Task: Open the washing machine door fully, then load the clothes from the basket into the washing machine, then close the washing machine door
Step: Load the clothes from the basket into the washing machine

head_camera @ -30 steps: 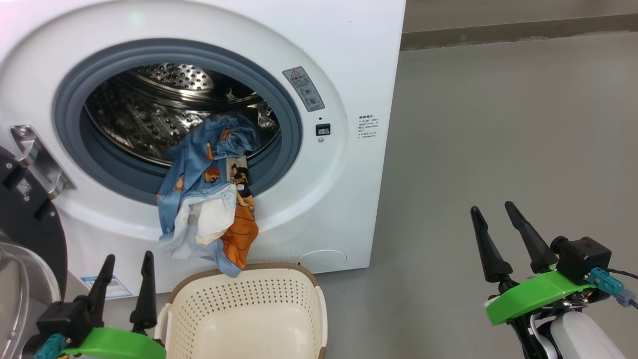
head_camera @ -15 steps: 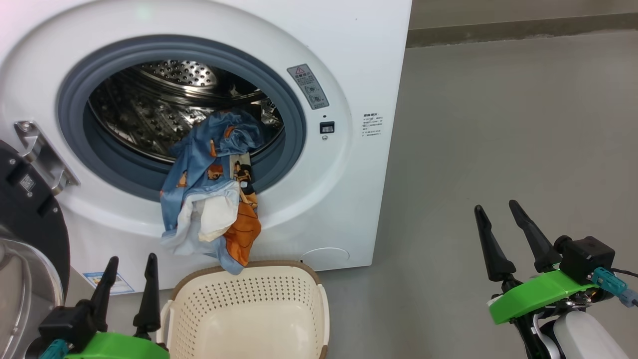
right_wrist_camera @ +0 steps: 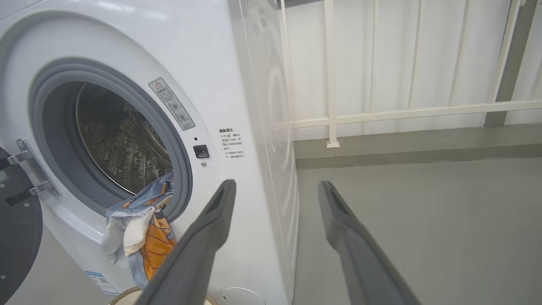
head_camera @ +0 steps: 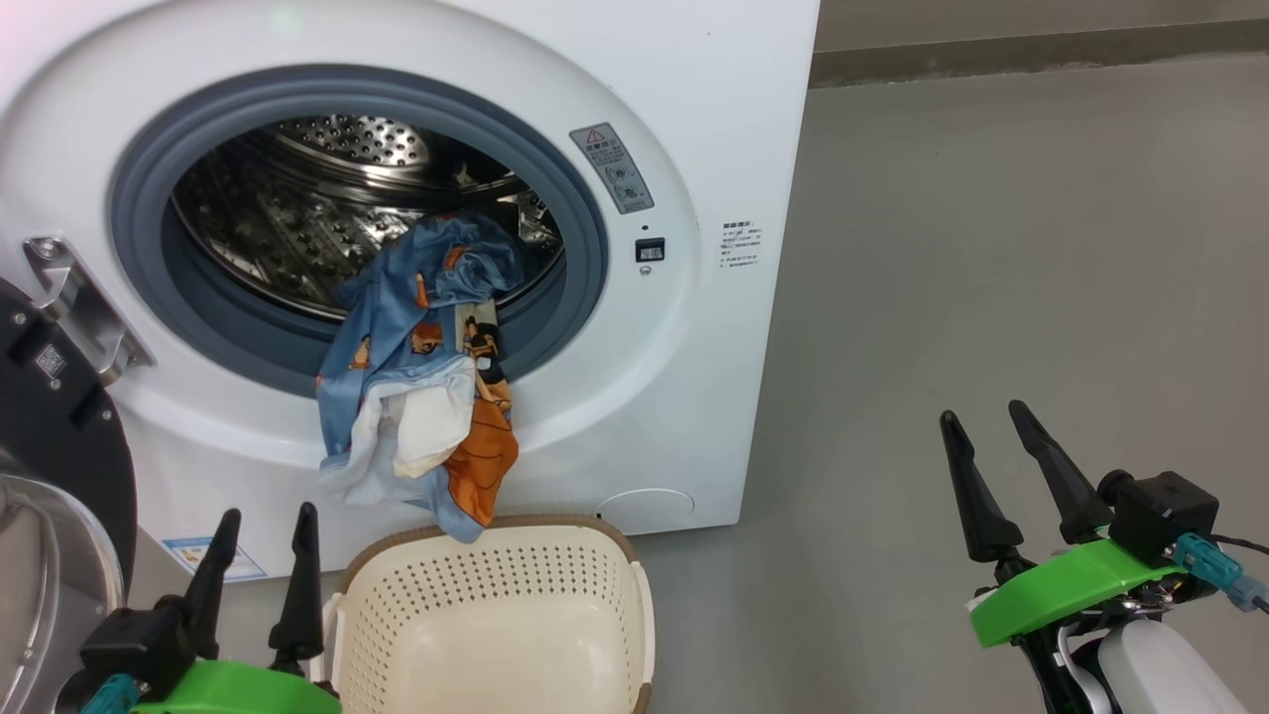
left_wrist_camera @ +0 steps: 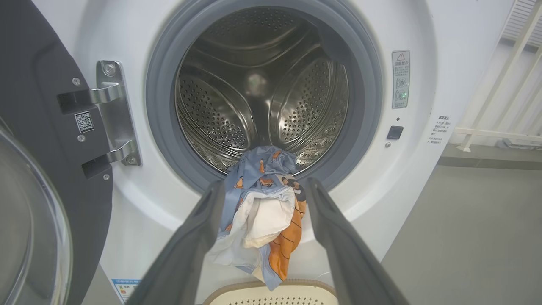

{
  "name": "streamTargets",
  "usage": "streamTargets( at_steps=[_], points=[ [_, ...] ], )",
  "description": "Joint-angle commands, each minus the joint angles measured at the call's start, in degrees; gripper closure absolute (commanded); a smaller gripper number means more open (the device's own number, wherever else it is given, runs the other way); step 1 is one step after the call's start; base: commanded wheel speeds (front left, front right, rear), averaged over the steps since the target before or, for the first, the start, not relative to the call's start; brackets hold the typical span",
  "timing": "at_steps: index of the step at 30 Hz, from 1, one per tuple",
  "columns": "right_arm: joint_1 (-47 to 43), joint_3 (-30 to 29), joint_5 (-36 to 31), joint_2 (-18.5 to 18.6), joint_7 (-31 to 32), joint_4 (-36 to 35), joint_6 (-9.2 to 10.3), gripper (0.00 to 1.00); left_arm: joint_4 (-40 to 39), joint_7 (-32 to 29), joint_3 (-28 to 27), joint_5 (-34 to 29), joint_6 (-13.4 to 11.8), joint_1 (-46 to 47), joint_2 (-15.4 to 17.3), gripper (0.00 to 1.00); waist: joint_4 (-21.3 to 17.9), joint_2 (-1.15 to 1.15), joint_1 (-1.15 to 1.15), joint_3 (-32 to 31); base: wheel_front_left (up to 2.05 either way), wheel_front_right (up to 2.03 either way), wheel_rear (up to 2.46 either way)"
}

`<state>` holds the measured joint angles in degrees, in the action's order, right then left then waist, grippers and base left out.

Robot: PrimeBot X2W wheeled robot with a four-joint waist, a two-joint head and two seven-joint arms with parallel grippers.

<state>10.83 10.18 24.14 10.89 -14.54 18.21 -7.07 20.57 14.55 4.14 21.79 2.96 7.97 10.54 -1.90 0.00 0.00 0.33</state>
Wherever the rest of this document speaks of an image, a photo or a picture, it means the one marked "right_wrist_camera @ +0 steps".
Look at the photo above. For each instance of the blue energy label sticker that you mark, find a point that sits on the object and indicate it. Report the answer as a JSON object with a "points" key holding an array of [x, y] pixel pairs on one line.
{"points": [[101, 283]]}

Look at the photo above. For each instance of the white front-load washing machine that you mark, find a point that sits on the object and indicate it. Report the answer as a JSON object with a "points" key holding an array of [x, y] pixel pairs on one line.
{"points": [[237, 63]]}

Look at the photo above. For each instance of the grey metal post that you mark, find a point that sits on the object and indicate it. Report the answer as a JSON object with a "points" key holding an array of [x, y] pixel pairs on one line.
{"points": [[510, 63]]}

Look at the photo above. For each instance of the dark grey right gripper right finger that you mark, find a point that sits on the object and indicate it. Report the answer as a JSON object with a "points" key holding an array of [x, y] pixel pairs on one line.
{"points": [[364, 262]]}

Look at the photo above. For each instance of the blue garment with orange print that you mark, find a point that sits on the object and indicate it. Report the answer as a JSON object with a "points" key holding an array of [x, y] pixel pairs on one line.
{"points": [[156, 245]]}

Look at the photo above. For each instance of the cream perforated laundry basket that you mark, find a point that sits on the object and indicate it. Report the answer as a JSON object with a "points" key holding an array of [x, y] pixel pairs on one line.
{"points": [[125, 296]]}

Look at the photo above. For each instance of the silver metal door hinge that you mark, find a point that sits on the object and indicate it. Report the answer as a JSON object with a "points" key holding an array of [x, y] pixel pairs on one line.
{"points": [[31, 165]]}

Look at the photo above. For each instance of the round white filter cover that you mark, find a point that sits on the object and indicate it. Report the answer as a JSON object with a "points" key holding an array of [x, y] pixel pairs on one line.
{"points": [[241, 296]]}

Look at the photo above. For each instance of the grey warning sticker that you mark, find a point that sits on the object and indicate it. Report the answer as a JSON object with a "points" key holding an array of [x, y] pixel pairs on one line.
{"points": [[171, 103]]}

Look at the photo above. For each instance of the black door latch socket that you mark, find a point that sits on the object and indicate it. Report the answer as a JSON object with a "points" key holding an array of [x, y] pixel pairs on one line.
{"points": [[201, 151]]}

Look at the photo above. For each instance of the stainless steel washer drum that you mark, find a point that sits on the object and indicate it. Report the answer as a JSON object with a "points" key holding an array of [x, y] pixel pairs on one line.
{"points": [[118, 144]]}

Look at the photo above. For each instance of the cream white cloth garment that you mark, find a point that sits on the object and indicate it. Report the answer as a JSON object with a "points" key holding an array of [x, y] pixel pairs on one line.
{"points": [[127, 231]]}

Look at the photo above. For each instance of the grey rubber door gasket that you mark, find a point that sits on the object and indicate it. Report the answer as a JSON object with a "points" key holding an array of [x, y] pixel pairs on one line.
{"points": [[59, 148]]}

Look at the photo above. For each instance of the black round glass washer door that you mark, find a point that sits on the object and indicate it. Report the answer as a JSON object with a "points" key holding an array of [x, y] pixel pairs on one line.
{"points": [[17, 237]]}

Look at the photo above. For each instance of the white metal railing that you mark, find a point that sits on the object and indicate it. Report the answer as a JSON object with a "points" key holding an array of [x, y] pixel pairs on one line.
{"points": [[330, 84]]}

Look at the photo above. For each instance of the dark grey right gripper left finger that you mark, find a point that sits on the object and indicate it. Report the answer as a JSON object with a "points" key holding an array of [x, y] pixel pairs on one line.
{"points": [[199, 254]]}

